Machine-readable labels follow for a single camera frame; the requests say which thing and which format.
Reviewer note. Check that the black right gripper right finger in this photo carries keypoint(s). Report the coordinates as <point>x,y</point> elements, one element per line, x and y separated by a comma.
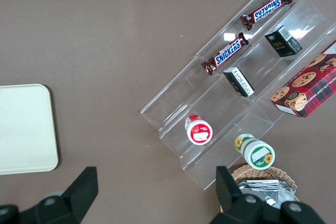
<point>236,208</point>

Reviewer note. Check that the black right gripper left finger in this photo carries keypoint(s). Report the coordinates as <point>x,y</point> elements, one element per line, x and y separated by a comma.
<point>78,195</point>

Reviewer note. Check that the light wicker basket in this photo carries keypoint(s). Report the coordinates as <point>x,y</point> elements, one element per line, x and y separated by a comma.
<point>262,172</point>

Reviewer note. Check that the cream plastic tray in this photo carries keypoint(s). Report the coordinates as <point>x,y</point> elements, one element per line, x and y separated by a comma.
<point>26,129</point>

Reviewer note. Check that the silver foil pack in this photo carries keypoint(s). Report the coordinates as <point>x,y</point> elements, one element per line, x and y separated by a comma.
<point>278,197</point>
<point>262,182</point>

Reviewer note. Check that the green lid sunflower jar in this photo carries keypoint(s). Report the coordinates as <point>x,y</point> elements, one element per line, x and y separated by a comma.
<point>258,155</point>

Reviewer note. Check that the red lid white jar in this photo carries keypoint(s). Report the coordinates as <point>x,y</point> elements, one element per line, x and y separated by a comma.
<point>199,130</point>

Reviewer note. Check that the clear acrylic tiered shelf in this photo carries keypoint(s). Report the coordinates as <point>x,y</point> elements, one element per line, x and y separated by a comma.
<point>210,108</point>

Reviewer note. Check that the small black carton box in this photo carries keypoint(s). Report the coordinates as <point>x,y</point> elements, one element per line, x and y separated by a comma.
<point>239,81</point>
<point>282,44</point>

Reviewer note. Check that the red tartan cookie box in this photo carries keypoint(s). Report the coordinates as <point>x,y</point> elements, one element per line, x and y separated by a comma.
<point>307,87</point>

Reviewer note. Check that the Snickers chocolate bar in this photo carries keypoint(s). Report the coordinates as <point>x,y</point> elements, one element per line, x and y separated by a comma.
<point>227,52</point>
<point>266,9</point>

